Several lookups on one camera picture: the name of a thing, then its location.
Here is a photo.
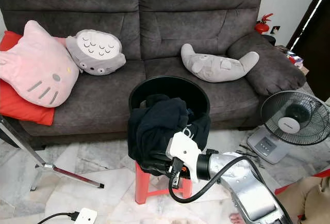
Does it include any grey flat totoro plush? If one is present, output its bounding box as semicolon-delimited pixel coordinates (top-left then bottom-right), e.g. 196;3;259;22
180;43;260;84

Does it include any dark grey fabric sofa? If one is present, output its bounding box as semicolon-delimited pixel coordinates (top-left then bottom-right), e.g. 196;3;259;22
0;0;308;151

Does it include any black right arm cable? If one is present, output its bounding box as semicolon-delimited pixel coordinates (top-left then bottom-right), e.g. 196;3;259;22
167;154;270;205

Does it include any pink cat face cushion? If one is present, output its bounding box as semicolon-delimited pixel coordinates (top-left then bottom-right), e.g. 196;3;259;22
0;20;81;109

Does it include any silver metal clothes rack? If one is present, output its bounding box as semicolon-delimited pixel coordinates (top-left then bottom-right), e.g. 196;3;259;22
0;115;105;192

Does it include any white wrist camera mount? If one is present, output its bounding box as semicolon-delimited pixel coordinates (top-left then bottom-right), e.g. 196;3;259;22
73;207;98;224
166;131;202;183

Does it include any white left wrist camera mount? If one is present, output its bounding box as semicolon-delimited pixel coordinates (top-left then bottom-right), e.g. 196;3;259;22
73;207;98;224

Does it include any grey round totoro plush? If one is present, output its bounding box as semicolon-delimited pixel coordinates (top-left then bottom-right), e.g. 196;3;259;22
65;29;127;76

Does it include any red fire extinguisher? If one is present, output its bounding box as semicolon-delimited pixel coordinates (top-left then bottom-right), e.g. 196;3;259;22
254;13;274;35

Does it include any red cushion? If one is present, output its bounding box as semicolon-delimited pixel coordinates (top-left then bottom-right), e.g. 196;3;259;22
0;30;69;127

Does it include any black shirt green logo print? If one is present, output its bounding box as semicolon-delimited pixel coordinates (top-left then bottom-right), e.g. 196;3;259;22
127;93;212;178

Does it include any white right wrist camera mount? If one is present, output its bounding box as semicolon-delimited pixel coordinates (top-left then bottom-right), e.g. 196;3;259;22
166;131;202;183

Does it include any black standing fan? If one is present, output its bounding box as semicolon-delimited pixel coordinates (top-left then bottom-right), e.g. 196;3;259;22
246;90;330;166

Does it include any red plastic stool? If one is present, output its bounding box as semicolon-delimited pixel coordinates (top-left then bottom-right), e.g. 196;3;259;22
134;161;195;205

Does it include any black round laundry basket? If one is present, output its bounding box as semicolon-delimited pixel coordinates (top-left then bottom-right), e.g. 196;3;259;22
127;75;211;129

